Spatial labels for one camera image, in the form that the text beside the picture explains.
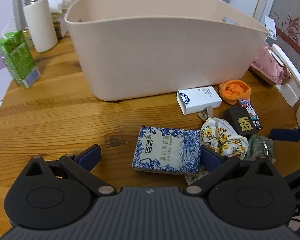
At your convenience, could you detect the small cartoon printed packet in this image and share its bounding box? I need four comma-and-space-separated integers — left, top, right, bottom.
238, 99, 262, 130

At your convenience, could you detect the tissue box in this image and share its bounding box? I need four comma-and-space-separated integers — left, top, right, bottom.
48, 0, 76, 39

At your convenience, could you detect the pink pouch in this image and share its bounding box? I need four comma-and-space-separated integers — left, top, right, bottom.
250, 43, 291, 85

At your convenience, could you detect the green candy bag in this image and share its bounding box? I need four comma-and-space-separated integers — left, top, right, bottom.
243, 134, 275, 163

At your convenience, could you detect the white small box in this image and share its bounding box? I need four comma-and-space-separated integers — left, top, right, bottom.
176, 86, 222, 115

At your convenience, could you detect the green drink carton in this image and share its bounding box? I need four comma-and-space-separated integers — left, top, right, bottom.
0, 30, 41, 89

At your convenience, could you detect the white thermos bottle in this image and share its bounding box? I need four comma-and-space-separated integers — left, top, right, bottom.
23, 0, 58, 53

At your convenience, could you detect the blue white tissue pack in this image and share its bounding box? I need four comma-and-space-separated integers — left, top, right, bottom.
132, 126, 201, 176

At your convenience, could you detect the orange sock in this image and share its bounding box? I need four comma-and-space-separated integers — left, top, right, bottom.
218, 80, 251, 106

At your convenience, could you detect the beige plastic storage bin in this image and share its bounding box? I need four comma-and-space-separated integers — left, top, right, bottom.
65, 0, 268, 101

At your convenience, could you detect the floral fabric scrunchie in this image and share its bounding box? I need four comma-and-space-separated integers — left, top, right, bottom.
185, 117, 249, 185

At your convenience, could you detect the black box yellow character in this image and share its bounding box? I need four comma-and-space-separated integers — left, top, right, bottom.
223, 106, 257, 137

